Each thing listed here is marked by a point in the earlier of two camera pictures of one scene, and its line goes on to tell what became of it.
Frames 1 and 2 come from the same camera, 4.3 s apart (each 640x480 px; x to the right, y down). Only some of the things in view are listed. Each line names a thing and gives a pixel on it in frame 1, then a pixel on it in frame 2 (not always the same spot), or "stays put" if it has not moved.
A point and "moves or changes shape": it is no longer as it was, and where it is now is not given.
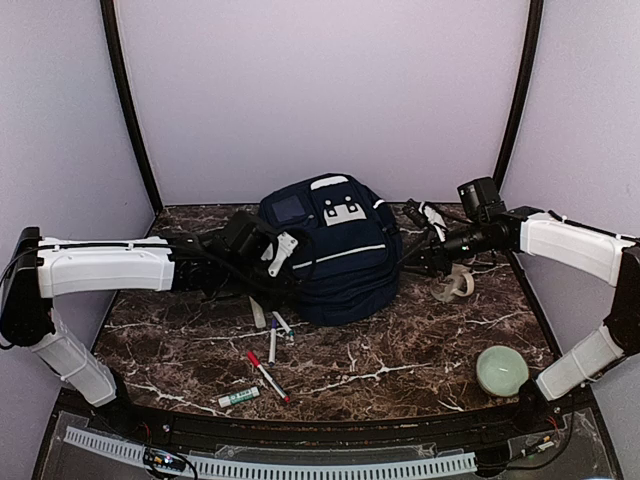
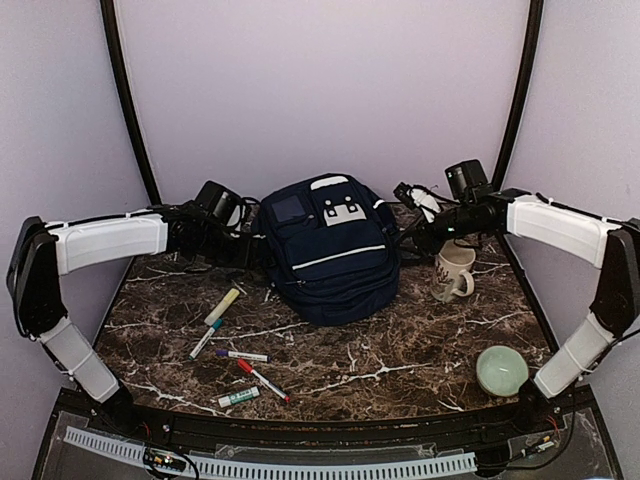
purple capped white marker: (272, 344) → (243, 355)
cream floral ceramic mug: (459, 283) stays put
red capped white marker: (256, 363) moves or changes shape
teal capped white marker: (290, 332) → (216, 325)
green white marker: (228, 400) stays put
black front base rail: (556, 435) stays put
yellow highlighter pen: (258, 314) → (222, 306)
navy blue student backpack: (345, 267) stays put
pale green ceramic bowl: (501, 370) stays put
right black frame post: (530, 60) stays put
